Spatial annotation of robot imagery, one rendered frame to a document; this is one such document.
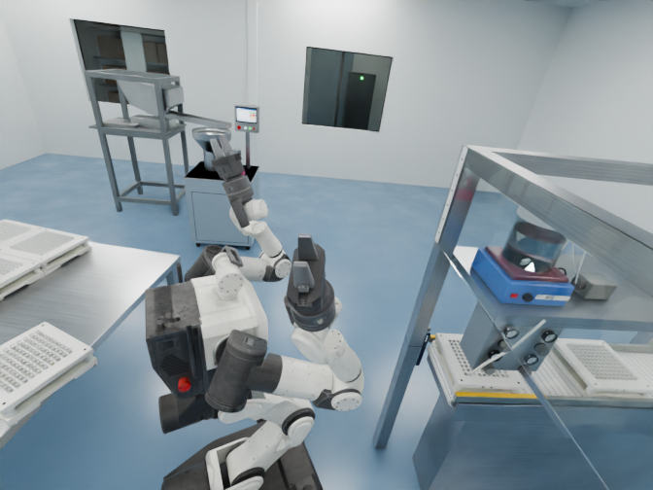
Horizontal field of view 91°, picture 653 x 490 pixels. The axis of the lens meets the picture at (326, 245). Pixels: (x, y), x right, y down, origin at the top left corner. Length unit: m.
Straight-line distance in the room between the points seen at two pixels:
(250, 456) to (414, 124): 5.39
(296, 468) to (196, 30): 5.50
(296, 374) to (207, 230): 2.78
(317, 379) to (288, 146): 5.21
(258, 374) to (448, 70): 5.72
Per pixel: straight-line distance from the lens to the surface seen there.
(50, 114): 7.05
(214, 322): 0.89
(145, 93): 4.13
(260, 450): 1.60
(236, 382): 0.80
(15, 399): 1.29
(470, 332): 1.16
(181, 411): 1.18
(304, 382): 0.85
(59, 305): 1.68
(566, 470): 2.16
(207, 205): 3.36
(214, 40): 5.85
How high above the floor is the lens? 1.83
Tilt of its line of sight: 30 degrees down
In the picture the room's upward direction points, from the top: 7 degrees clockwise
